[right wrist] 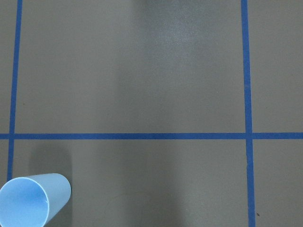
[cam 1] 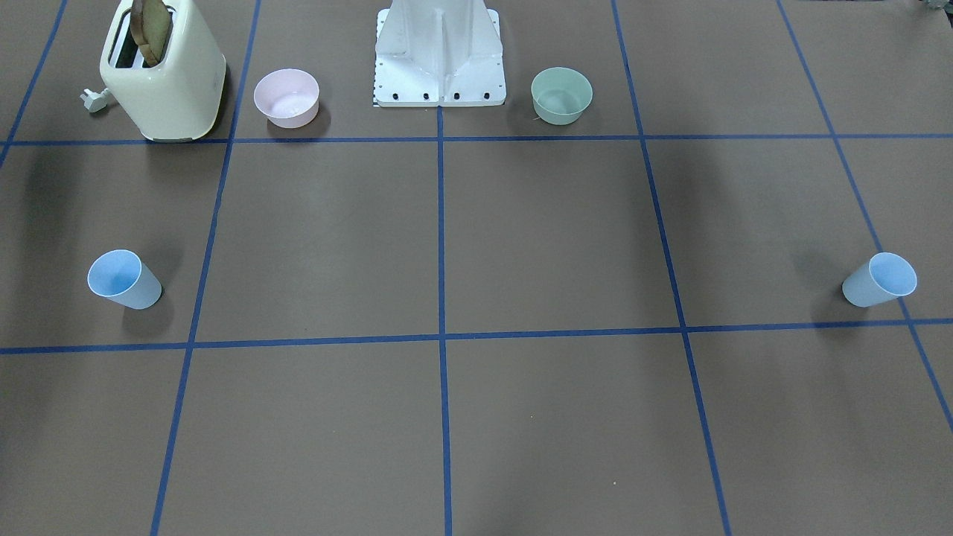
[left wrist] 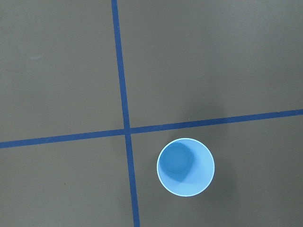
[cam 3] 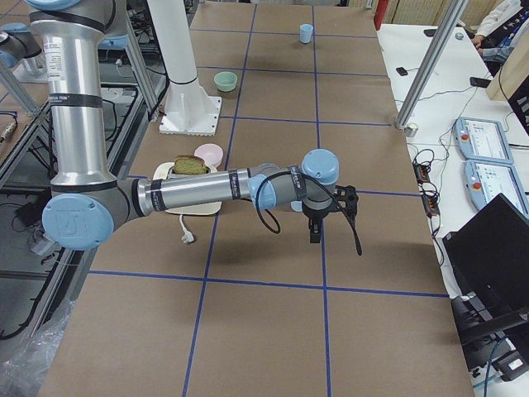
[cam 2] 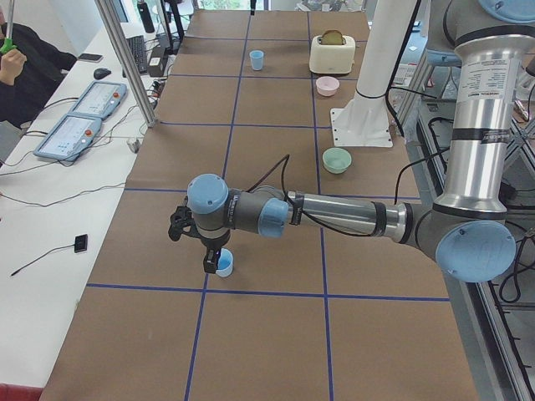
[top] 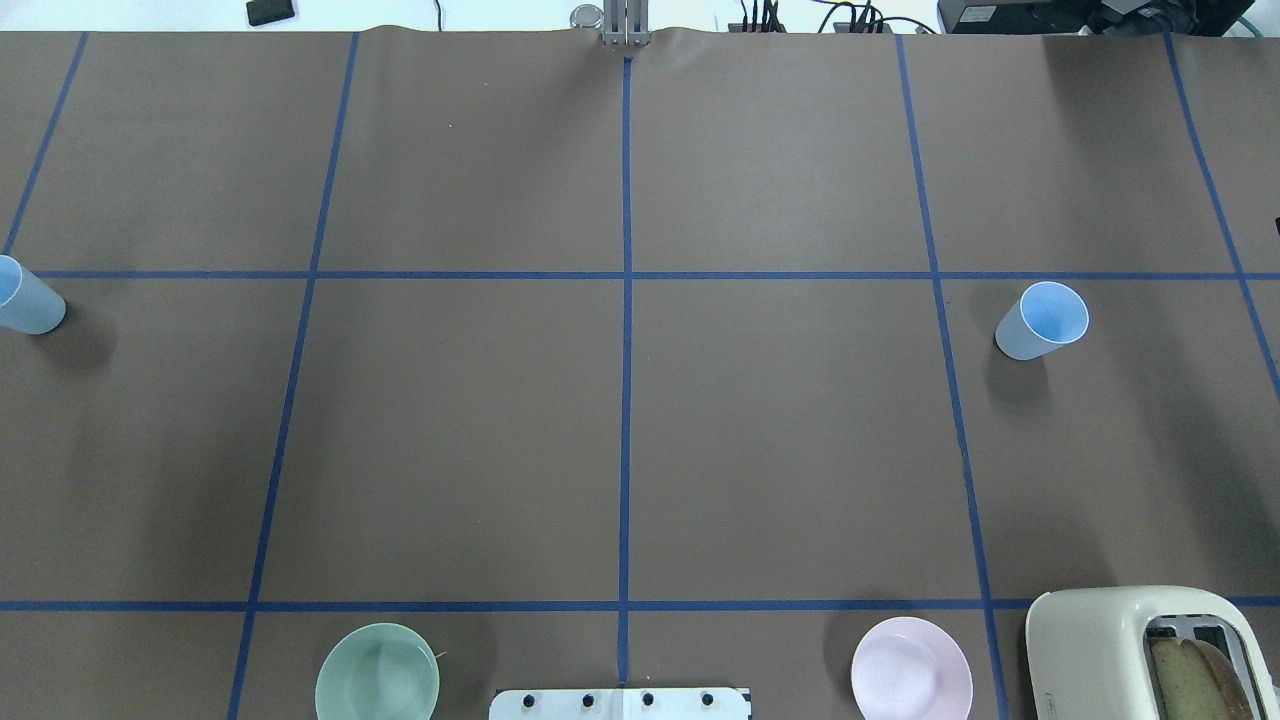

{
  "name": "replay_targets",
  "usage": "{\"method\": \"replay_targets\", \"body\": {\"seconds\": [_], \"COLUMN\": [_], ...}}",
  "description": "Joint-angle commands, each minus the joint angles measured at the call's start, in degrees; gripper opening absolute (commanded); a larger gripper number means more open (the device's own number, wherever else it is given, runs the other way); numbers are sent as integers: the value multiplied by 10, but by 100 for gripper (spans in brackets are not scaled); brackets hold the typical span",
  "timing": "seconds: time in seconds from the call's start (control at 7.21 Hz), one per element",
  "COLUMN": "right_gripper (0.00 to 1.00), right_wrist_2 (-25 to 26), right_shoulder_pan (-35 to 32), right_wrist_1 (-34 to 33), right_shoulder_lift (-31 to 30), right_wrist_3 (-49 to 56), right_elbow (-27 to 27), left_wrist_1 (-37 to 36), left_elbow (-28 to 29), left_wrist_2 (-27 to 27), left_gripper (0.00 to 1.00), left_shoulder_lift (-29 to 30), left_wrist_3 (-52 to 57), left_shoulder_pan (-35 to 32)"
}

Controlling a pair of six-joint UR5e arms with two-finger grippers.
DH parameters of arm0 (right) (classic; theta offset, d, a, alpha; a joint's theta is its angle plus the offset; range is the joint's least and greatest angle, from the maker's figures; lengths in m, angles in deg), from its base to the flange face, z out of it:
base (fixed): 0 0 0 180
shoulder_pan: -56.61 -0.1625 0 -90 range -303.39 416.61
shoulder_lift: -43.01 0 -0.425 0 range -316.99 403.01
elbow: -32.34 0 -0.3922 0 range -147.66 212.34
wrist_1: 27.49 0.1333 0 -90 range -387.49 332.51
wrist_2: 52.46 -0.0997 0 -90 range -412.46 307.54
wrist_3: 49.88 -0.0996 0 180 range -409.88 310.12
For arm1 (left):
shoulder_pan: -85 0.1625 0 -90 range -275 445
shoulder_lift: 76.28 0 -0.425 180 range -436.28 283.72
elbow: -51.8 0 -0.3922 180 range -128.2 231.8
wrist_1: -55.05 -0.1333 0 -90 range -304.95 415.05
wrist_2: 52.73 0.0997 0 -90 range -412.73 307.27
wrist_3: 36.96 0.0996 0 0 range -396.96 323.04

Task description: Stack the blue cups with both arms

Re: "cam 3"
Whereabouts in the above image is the white toaster power plug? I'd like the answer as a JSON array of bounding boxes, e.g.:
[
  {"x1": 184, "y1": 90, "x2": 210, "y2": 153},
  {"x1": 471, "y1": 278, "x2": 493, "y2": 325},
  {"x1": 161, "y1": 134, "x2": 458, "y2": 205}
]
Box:
[{"x1": 179, "y1": 214, "x2": 195, "y2": 245}]

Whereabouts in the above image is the blue teach pendant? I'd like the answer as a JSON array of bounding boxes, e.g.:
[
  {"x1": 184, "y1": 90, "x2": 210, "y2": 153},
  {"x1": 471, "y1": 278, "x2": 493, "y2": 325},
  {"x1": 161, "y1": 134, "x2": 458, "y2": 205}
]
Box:
[
  {"x1": 452, "y1": 117, "x2": 514, "y2": 165},
  {"x1": 464, "y1": 160, "x2": 528, "y2": 215}
]

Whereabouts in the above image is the black laptop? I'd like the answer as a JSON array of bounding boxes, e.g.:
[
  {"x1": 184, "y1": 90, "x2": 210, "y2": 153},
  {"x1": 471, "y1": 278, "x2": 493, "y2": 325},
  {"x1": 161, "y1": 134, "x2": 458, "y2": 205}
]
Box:
[{"x1": 442, "y1": 194, "x2": 528, "y2": 310}]

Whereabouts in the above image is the upper blue teach pendant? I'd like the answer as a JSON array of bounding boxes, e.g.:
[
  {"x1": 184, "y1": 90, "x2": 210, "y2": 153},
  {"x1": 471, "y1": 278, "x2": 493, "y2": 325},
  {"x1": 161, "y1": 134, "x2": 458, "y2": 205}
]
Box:
[{"x1": 452, "y1": 117, "x2": 514, "y2": 165}]

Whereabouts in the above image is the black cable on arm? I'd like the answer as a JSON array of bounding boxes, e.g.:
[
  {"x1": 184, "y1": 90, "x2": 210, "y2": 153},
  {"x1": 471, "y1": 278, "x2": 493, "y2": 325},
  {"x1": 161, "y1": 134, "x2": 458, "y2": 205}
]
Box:
[{"x1": 252, "y1": 167, "x2": 365, "y2": 256}]

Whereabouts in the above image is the mint green bowl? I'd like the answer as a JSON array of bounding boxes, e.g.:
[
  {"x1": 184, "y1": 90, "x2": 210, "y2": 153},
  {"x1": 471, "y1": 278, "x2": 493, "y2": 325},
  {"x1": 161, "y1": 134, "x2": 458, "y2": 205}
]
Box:
[{"x1": 213, "y1": 71, "x2": 238, "y2": 93}]

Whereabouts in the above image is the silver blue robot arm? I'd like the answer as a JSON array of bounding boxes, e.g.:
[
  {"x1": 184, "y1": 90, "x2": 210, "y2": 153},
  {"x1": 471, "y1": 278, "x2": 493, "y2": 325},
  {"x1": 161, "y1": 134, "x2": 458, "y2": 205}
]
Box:
[
  {"x1": 30, "y1": 1, "x2": 345, "y2": 251},
  {"x1": 1, "y1": 22, "x2": 45, "y2": 76}
]

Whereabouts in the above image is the small metal tin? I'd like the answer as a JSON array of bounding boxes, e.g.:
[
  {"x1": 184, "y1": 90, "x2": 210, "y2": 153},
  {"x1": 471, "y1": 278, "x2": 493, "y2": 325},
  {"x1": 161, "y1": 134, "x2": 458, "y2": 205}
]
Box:
[{"x1": 404, "y1": 122, "x2": 419, "y2": 137}]

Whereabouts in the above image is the cream toaster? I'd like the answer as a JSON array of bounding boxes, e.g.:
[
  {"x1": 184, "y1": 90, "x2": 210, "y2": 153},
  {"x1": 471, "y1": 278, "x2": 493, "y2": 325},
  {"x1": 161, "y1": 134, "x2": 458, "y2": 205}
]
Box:
[{"x1": 153, "y1": 162, "x2": 222, "y2": 216}]

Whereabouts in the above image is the seated person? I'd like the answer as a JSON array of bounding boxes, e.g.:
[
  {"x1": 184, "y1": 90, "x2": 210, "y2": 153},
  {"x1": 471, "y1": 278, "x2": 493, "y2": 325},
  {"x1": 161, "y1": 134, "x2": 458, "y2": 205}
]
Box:
[{"x1": 471, "y1": 0, "x2": 528, "y2": 76}]

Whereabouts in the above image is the lower blue teach pendant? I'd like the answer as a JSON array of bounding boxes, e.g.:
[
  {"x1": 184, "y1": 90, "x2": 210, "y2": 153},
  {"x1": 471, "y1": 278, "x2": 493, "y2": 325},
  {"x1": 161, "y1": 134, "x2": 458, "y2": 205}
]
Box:
[{"x1": 464, "y1": 160, "x2": 528, "y2": 215}]

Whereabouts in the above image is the pink bowl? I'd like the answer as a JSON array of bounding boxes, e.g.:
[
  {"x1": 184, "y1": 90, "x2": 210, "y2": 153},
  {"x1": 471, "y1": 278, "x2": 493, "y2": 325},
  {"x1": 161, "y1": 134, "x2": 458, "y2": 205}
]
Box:
[{"x1": 194, "y1": 143, "x2": 224, "y2": 168}]

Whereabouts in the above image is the aluminium frame post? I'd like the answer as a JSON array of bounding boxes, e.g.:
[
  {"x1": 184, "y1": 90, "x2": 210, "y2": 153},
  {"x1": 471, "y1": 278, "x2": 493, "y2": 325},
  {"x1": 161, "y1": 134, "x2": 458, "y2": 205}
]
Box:
[{"x1": 395, "y1": 0, "x2": 469, "y2": 131}]

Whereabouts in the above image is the light blue cup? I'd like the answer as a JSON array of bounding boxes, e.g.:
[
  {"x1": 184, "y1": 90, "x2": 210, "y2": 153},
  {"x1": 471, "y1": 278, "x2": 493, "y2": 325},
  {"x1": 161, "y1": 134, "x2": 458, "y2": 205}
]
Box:
[{"x1": 299, "y1": 23, "x2": 313, "y2": 44}]

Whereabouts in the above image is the black usb hub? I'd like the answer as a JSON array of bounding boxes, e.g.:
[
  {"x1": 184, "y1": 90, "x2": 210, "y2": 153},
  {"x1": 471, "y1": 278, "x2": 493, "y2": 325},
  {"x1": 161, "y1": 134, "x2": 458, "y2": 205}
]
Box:
[{"x1": 413, "y1": 163, "x2": 440, "y2": 218}]

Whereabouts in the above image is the toast slice in toaster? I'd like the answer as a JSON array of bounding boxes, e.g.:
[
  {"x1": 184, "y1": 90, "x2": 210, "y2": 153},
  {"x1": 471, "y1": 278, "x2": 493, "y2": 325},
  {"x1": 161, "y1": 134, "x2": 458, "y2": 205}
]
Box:
[{"x1": 173, "y1": 155, "x2": 208, "y2": 175}]

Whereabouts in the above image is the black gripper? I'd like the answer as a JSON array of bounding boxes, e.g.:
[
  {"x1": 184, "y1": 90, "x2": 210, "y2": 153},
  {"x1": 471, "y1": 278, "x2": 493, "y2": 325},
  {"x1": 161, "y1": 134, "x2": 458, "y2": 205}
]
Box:
[{"x1": 302, "y1": 198, "x2": 336, "y2": 243}]

